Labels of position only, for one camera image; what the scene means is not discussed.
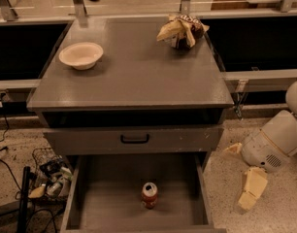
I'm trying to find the black drawer handle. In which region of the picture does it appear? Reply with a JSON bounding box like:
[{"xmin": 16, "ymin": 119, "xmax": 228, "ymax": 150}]
[{"xmin": 120, "ymin": 134, "xmax": 149, "ymax": 145}]

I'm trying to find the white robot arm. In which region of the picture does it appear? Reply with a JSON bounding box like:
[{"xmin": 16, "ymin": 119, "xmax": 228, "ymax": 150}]
[{"xmin": 224, "ymin": 81, "xmax": 297, "ymax": 212}]

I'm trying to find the grey top drawer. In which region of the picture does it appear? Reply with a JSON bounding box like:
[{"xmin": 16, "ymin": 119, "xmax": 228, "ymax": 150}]
[{"xmin": 44, "ymin": 126, "xmax": 223, "ymax": 155}]

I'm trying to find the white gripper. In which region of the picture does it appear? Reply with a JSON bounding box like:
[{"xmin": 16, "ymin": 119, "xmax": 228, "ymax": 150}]
[{"xmin": 223, "ymin": 130, "xmax": 289, "ymax": 211}]

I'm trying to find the red coke can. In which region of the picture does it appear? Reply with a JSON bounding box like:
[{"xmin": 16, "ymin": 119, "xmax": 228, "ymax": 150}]
[{"xmin": 141, "ymin": 183, "xmax": 158, "ymax": 209}]

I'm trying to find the metal rail frame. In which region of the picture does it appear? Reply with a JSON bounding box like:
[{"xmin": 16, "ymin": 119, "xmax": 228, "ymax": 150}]
[{"xmin": 0, "ymin": 0, "xmax": 297, "ymax": 115}]

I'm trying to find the wire basket with items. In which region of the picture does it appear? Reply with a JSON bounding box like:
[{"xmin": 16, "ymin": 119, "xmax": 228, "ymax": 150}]
[{"xmin": 28, "ymin": 148, "xmax": 73, "ymax": 202}]

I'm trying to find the crumpled chip bag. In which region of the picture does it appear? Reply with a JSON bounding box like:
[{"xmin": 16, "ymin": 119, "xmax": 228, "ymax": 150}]
[{"xmin": 156, "ymin": 15, "xmax": 210, "ymax": 49}]

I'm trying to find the black floor cable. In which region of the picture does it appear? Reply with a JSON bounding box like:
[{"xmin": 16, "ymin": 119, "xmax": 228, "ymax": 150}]
[{"xmin": 0, "ymin": 92, "xmax": 59, "ymax": 233}]

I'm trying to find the grey drawer cabinet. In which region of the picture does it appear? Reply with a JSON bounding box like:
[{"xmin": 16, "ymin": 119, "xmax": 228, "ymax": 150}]
[{"xmin": 26, "ymin": 16, "xmax": 235, "ymax": 233}]

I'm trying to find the black stand post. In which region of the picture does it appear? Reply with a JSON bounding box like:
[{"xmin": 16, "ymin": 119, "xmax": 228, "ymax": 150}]
[{"xmin": 16, "ymin": 166, "xmax": 30, "ymax": 233}]

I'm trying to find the open grey middle drawer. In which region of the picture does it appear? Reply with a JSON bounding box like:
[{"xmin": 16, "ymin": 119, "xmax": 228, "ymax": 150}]
[{"xmin": 60, "ymin": 153, "xmax": 227, "ymax": 233}]

